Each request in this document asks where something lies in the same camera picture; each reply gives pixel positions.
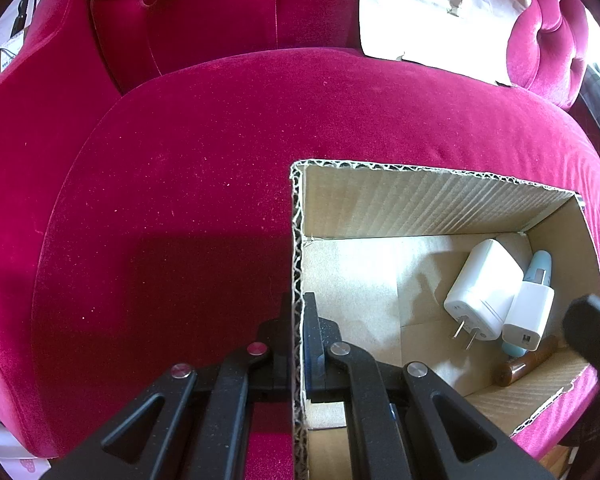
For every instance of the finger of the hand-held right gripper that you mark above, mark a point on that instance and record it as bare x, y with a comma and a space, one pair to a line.
592, 332

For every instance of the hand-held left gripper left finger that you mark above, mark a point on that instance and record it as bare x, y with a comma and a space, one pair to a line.
280, 330

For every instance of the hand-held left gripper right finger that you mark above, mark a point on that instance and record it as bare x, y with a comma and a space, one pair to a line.
314, 360

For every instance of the small white charger plug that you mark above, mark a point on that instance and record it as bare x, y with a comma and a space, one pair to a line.
527, 317

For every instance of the brown tube with light-blue cap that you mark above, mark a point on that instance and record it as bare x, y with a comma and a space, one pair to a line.
522, 362

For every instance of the large white power adapter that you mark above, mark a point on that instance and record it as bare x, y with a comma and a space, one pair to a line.
482, 290

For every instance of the cardboard box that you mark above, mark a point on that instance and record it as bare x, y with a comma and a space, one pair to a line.
430, 200

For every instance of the white rounded block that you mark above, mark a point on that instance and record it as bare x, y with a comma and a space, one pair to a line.
514, 247

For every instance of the red velvet armchair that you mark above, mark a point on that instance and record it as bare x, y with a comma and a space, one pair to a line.
170, 170

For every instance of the cluttered cardboard boxes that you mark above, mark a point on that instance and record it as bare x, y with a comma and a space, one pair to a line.
5, 55

